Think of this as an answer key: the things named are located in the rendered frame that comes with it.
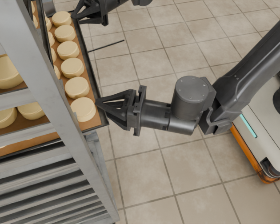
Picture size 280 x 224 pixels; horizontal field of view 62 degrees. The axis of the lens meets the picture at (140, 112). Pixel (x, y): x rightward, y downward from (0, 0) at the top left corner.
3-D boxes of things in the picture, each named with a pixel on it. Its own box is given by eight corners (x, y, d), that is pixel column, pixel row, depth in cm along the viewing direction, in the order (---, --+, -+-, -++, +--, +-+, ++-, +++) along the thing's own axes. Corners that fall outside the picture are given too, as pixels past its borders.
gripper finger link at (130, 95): (98, 82, 48) (143, 90, 47) (102, 102, 54) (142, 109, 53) (88, 109, 44) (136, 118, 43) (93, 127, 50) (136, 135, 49)
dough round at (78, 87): (74, 79, 53) (71, 74, 52) (93, 85, 52) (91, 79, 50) (63, 96, 51) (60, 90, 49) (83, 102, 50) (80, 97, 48)
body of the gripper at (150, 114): (137, 82, 45) (174, 89, 45) (136, 111, 54) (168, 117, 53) (130, 110, 42) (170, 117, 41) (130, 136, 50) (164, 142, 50)
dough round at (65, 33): (74, 42, 60) (72, 36, 58) (55, 44, 60) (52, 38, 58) (76, 30, 62) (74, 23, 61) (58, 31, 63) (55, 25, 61)
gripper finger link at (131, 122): (98, 79, 47) (143, 86, 46) (102, 99, 53) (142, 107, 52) (87, 106, 43) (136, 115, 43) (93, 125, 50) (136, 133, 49)
